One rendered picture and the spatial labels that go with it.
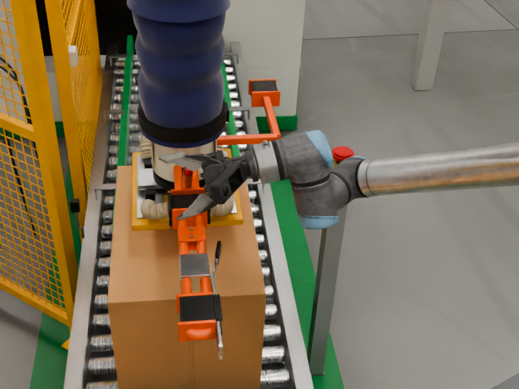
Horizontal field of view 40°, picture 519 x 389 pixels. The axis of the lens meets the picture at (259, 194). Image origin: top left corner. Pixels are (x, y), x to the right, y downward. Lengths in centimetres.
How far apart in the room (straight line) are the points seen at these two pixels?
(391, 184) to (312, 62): 352
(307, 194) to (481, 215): 234
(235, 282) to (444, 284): 167
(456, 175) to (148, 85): 75
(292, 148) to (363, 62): 365
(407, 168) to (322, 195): 19
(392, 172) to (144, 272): 71
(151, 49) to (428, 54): 325
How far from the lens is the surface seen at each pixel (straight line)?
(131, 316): 185
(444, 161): 152
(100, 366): 221
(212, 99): 173
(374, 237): 352
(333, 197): 158
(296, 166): 152
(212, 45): 168
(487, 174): 147
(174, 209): 165
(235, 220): 184
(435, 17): 465
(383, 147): 420
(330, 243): 238
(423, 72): 480
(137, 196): 192
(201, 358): 198
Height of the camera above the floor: 223
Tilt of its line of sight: 37 degrees down
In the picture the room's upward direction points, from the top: 3 degrees clockwise
